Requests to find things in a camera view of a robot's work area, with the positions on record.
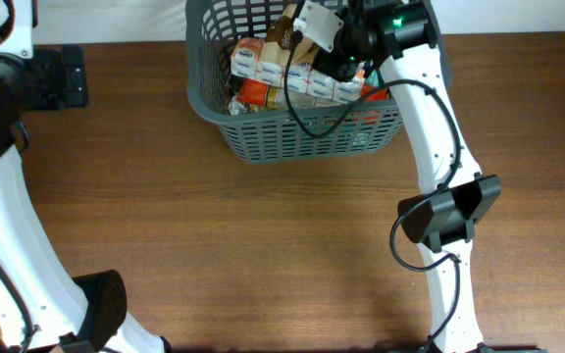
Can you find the green Nescafe coffee bag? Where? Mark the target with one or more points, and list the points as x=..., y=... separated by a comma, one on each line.
x=355, y=125

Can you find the Kleenex tissue multipack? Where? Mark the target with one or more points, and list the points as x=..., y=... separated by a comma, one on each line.
x=245, y=62

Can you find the grey plastic basket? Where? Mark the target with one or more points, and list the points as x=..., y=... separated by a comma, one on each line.
x=213, y=30

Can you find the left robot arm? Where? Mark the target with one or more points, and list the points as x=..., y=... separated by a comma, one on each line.
x=42, y=307

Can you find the beige brown cookie bag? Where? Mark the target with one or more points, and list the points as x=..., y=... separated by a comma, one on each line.
x=233, y=106

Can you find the beige brown snack bag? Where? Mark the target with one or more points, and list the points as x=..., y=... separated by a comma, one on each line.
x=281, y=41

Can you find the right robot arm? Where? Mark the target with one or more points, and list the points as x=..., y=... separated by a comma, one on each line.
x=434, y=231

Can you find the orange biscuit pack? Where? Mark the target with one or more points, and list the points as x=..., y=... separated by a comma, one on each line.
x=274, y=98

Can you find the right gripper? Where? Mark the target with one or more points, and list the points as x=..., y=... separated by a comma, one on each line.
x=332, y=63

